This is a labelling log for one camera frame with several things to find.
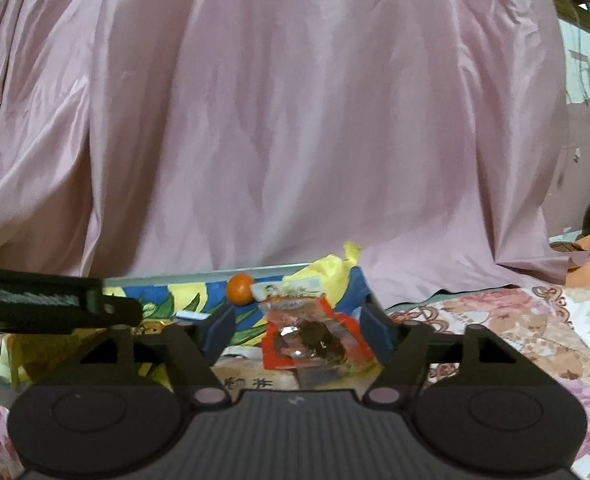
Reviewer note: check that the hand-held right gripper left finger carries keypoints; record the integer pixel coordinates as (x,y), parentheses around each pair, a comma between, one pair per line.
(220,332)

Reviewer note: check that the floral blanket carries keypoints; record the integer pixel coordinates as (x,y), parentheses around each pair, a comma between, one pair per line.
(550,330)

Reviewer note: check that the pink curtain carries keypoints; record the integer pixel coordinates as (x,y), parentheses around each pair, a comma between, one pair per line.
(295,110)

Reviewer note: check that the bright yellow packet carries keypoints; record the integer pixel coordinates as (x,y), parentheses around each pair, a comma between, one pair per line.
(332,267)

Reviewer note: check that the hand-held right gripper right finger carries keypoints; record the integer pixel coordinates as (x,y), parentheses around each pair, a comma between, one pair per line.
(376,332)

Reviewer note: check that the blue printed bag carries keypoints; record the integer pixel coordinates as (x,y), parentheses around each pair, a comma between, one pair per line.
(175,300)

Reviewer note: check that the red clear snack packet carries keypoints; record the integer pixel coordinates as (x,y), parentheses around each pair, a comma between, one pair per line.
(310,332)

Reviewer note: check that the small orange mandarin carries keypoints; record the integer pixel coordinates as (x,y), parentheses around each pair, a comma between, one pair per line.
(239,289)

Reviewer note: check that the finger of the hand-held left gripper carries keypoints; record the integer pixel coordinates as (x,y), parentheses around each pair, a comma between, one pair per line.
(122,312)

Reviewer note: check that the pale yellow packet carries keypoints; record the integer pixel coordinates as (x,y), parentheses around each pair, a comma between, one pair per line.
(17,360)

